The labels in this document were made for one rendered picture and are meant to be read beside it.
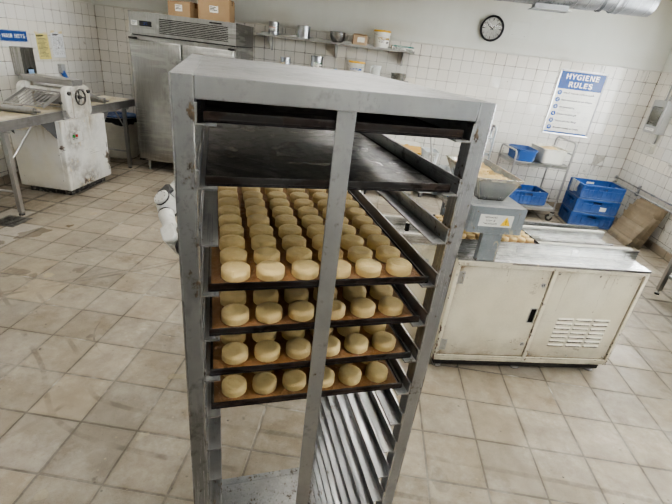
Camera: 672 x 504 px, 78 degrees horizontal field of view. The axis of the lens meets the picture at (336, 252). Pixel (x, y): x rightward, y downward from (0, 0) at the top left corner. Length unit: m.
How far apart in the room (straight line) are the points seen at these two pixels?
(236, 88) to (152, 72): 5.89
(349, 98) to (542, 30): 6.42
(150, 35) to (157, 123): 1.09
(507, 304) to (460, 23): 4.67
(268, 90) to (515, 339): 2.70
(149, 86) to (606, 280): 5.69
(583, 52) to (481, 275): 4.97
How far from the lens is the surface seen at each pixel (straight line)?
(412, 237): 2.64
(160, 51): 6.40
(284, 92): 0.61
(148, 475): 2.37
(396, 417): 1.03
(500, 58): 6.84
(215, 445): 0.95
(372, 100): 0.64
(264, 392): 0.90
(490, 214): 2.52
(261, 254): 0.79
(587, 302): 3.17
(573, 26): 7.12
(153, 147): 6.66
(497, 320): 2.93
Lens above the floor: 1.86
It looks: 26 degrees down
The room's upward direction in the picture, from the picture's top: 7 degrees clockwise
